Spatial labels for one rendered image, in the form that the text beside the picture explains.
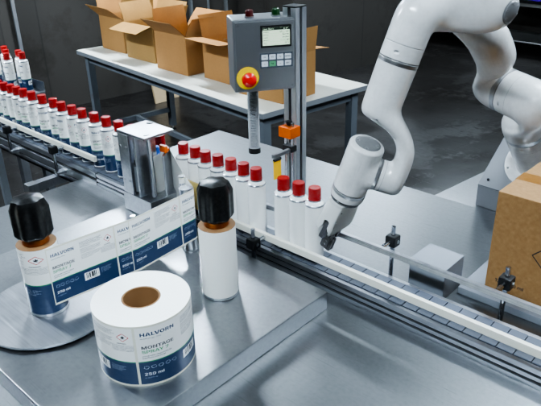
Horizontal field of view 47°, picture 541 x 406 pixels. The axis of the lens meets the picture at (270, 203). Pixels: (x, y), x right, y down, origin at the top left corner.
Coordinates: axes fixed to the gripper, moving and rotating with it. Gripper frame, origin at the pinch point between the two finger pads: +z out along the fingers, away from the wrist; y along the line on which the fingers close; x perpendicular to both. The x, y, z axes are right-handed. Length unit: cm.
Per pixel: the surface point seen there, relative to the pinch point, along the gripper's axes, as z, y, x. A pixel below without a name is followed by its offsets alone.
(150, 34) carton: 86, -141, -245
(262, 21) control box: -40, -5, -43
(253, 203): 4.2, 2.7, -24.4
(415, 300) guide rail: -6.6, 4.1, 27.9
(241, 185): 2.2, 2.2, -30.2
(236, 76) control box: -25.7, 0.7, -42.3
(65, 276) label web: 7, 57, -31
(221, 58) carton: 64, -135, -172
